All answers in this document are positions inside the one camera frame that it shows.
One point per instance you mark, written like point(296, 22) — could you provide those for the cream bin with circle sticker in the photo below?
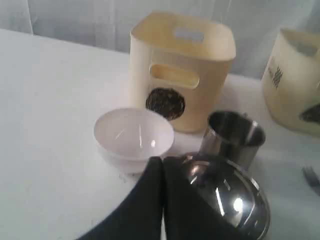
point(178, 65)

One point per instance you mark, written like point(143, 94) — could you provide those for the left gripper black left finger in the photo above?
point(139, 215)

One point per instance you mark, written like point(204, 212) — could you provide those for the stainless steel cup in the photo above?
point(233, 136)

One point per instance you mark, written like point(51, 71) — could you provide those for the silver metal fork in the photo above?
point(312, 179)

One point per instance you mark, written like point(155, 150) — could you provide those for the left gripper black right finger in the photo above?
point(187, 216)

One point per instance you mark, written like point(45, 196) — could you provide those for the cream bin with triangle sticker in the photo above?
point(291, 81)

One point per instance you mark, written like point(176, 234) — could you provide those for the stainless steel bowl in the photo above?
point(230, 191)

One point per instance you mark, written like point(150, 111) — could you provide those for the white plastic bowl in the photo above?
point(127, 137)

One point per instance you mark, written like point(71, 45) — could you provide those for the white curtain backdrop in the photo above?
point(107, 23)

